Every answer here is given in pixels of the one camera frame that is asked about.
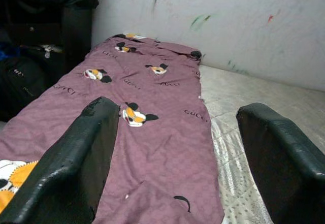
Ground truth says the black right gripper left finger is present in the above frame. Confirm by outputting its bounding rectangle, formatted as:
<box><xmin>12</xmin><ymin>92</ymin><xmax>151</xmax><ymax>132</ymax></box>
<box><xmin>0</xmin><ymin>96</ymin><xmax>120</xmax><ymax>224</ymax></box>

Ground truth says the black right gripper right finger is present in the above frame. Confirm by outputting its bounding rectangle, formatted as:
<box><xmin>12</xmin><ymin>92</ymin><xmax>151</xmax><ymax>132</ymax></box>
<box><xmin>235</xmin><ymin>102</ymin><xmax>325</xmax><ymax>224</ymax></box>

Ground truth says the grey quilted mattress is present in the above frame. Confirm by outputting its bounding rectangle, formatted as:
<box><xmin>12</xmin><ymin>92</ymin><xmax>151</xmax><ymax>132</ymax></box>
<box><xmin>198</xmin><ymin>63</ymin><xmax>325</xmax><ymax>224</ymax></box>

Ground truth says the black backpack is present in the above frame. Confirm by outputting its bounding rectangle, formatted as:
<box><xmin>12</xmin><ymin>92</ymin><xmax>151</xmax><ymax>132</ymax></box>
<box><xmin>0</xmin><ymin>56</ymin><xmax>54</xmax><ymax>122</ymax></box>

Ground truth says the mauve cartoon print blanket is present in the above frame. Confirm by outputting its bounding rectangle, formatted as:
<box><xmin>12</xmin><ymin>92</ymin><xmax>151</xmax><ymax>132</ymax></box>
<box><xmin>0</xmin><ymin>33</ymin><xmax>225</xmax><ymax>224</ymax></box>

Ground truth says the black cabinet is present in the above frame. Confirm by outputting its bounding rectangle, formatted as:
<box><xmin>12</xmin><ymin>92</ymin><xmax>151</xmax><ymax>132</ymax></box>
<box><xmin>0</xmin><ymin>0</ymin><xmax>102</xmax><ymax>57</ymax></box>

